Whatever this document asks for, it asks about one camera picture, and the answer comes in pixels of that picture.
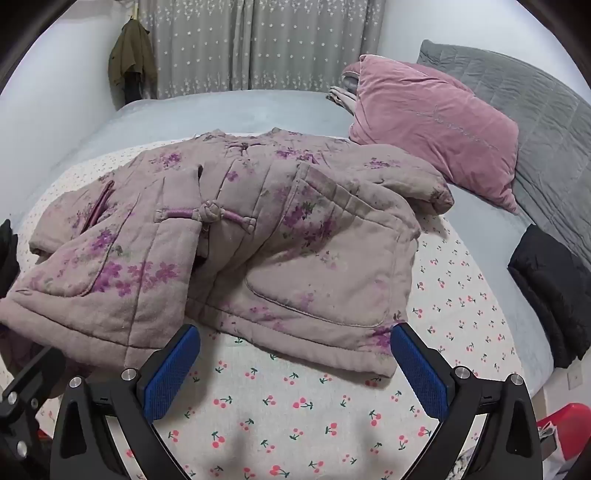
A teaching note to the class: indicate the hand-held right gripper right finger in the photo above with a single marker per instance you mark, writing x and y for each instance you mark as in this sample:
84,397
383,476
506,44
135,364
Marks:
420,374

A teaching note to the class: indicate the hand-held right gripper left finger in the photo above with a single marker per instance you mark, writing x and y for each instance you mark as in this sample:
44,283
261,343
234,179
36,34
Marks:
171,374

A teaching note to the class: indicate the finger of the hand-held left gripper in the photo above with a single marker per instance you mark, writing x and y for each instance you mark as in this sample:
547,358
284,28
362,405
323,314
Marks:
7,258
32,378

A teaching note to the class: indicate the floral padded jacket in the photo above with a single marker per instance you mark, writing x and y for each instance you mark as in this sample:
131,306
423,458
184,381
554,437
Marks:
277,240

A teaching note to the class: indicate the cherry print sheet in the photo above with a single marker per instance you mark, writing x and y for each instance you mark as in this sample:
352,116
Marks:
300,415

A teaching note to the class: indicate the red plastic bag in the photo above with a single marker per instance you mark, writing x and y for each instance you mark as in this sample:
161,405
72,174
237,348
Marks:
568,415

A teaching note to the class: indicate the black folded cloth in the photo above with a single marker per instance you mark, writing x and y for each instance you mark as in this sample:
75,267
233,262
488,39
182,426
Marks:
549,286

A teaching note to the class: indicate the olive hanging jacket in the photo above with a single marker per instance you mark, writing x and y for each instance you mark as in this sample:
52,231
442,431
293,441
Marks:
131,55

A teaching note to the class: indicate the bed with pale blue sheet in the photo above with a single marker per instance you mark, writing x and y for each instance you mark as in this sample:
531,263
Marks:
207,110

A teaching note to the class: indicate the pink velvet pillow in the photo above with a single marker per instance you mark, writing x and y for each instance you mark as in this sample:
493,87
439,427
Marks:
429,124

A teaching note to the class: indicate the grey star print curtain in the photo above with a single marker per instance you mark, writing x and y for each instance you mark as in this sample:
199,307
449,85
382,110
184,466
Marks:
258,46

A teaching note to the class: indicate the white wall socket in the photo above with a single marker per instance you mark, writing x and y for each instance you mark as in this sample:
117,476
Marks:
576,378

